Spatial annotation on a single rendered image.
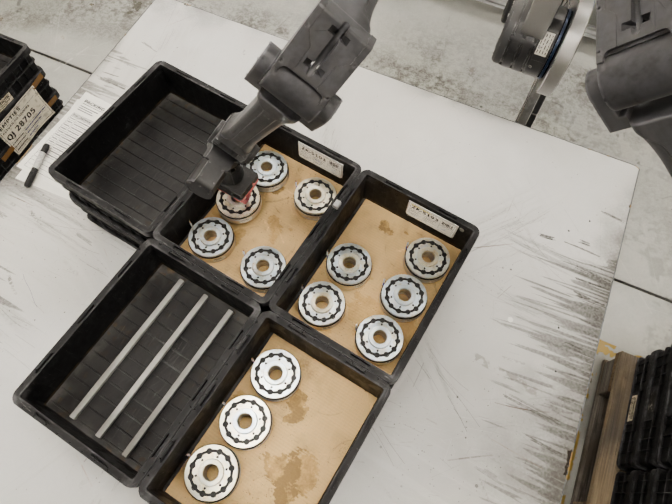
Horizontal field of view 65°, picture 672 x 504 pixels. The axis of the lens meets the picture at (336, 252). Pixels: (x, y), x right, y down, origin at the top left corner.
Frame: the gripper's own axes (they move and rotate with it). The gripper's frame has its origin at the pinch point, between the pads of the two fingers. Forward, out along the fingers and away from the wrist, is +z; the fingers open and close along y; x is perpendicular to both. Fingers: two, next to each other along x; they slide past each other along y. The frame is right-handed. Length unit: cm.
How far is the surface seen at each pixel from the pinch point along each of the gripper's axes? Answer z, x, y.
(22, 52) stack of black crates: 29, 17, -107
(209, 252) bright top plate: 2.9, -14.2, 2.1
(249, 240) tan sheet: 6.1, -6.0, 6.7
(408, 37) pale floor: 92, 155, -26
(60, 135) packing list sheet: 18, -4, -63
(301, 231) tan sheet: 6.4, 2.5, 15.6
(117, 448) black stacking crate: 5, -57, 12
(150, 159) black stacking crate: 5.9, -1.0, -27.4
